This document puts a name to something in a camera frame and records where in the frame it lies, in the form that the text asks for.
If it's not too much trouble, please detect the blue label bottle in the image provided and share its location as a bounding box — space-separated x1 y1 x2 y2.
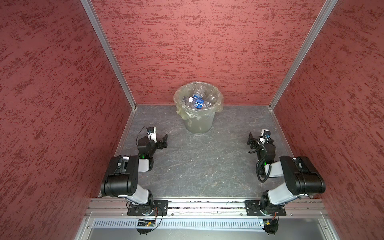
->
188 97 212 110
193 85 207 100

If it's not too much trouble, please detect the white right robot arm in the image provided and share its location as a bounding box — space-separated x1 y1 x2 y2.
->
245 130 326 217

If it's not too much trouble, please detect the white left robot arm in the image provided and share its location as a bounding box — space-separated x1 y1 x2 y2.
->
101 134 169 216

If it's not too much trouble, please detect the translucent green bin liner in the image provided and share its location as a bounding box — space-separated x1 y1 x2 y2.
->
173 82 224 120

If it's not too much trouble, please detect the grey mesh waste bin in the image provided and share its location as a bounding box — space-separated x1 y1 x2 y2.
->
182 112 219 134

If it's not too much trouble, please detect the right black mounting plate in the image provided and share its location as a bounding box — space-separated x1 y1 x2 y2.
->
244 200 287 217

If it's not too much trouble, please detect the black mounting plate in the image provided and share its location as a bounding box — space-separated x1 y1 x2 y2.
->
127 200 169 217
244 200 287 217

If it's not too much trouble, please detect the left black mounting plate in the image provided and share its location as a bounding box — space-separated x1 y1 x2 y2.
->
127 200 169 217

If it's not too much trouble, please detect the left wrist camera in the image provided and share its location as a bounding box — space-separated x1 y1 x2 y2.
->
147 127 157 143

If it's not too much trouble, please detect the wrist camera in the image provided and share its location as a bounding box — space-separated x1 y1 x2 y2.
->
147 127 157 143
261 129 274 144

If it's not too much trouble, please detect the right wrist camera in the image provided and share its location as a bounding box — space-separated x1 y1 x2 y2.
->
261 129 274 144

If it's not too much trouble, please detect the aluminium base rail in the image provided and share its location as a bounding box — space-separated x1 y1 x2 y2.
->
85 197 330 219

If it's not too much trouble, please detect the white slotted cable duct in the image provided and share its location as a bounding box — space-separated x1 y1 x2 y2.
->
92 218 264 232

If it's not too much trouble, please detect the left aluminium corner post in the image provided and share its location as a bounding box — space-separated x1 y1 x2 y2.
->
81 0 137 111

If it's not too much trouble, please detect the aluminium corner post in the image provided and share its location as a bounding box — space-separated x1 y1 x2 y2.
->
81 0 137 111
269 0 338 112

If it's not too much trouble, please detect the right aluminium corner post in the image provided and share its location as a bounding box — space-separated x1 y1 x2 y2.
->
269 0 338 112

